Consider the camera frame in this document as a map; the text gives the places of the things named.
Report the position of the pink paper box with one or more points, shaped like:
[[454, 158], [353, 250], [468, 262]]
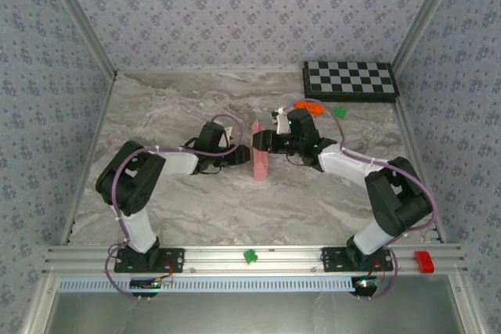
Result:
[[259, 169]]

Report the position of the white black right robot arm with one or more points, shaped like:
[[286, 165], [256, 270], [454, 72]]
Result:
[[344, 162]]

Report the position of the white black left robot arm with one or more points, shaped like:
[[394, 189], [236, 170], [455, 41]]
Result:
[[176, 162]]

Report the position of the orange toy brick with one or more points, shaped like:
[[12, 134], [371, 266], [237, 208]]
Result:
[[315, 111]]

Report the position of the green toy brick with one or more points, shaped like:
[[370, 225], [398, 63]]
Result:
[[340, 112]]

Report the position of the black grey chessboard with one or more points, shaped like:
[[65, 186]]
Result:
[[352, 80]]

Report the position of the green plastic clip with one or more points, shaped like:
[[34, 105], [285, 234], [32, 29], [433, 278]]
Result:
[[249, 256]]

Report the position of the left circuit board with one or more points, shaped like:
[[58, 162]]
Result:
[[148, 283]]

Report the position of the circuit board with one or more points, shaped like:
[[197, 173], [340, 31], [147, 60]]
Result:
[[148, 283], [366, 284]]

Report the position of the right circuit board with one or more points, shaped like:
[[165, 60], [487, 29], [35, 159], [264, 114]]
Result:
[[366, 284]]

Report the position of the grey metal sheet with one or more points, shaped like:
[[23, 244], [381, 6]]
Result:
[[250, 314]]

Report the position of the red plastic block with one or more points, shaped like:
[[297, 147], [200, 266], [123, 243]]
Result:
[[424, 262]]

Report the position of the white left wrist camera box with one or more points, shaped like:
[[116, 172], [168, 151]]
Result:
[[229, 134]]

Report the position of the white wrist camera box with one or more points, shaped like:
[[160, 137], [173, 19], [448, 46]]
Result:
[[229, 134], [282, 123]]

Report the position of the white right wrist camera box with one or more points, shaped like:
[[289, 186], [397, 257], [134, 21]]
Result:
[[282, 123]]

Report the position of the aluminium rear rail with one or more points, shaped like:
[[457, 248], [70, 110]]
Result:
[[156, 71]]

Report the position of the aluminium side rail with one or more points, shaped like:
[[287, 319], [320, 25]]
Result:
[[413, 134], [101, 115]]

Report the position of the aluminium mounting rail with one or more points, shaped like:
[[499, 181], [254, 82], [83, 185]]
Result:
[[282, 259]]

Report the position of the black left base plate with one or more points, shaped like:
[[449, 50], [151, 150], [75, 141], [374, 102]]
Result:
[[174, 259]]

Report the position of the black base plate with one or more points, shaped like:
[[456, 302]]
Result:
[[332, 259], [174, 259]]

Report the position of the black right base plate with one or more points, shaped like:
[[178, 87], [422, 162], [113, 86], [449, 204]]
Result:
[[332, 259]]

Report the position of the aluminium frame post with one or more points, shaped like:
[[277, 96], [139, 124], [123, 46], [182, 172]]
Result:
[[424, 17], [83, 17]]

